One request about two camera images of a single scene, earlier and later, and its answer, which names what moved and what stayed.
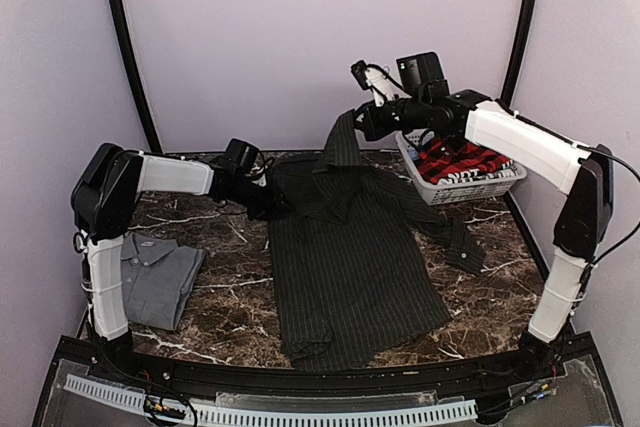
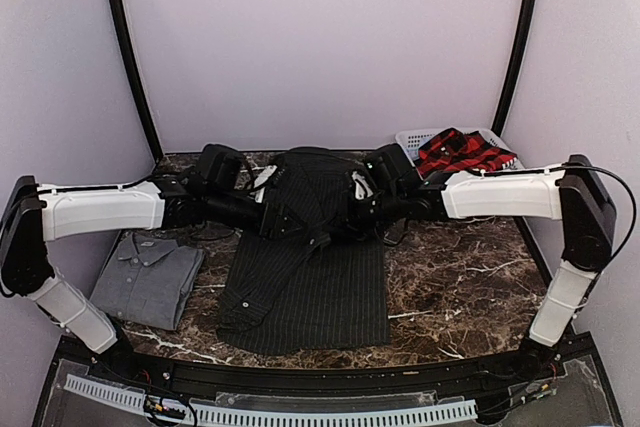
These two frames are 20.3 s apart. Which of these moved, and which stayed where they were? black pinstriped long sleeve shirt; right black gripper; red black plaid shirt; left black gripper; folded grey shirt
Moved: black pinstriped long sleeve shirt; left black gripper; right black gripper
Stayed: red black plaid shirt; folded grey shirt
